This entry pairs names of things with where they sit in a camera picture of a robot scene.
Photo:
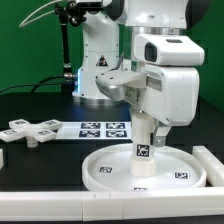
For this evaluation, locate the white front fence rail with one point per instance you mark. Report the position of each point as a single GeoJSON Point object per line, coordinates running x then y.
{"type": "Point", "coordinates": [95, 206]}

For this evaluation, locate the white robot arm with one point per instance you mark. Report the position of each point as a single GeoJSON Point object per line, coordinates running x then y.
{"type": "Point", "coordinates": [110, 29]}

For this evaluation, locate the white right fence rail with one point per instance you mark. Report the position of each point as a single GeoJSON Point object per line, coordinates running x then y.
{"type": "Point", "coordinates": [213, 167]}

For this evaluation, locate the white cross-shaped table base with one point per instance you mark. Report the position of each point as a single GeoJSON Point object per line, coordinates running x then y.
{"type": "Point", "coordinates": [33, 133]}

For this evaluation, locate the white round table top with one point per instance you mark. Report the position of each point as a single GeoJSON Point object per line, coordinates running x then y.
{"type": "Point", "coordinates": [124, 167]}

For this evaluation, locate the white fence rail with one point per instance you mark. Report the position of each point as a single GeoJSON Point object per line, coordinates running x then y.
{"type": "Point", "coordinates": [213, 167]}
{"type": "Point", "coordinates": [95, 206]}

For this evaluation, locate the black camera stand pole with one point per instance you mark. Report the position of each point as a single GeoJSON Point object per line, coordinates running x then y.
{"type": "Point", "coordinates": [68, 86]}

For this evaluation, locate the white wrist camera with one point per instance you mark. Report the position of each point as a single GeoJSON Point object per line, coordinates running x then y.
{"type": "Point", "coordinates": [168, 50]}

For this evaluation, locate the white marker sheet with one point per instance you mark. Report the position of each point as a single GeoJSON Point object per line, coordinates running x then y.
{"type": "Point", "coordinates": [94, 130]}

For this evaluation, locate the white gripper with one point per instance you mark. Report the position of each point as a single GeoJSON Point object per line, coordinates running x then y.
{"type": "Point", "coordinates": [169, 94]}

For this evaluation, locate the white left fence block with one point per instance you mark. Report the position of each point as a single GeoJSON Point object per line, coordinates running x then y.
{"type": "Point", "coordinates": [1, 159]}

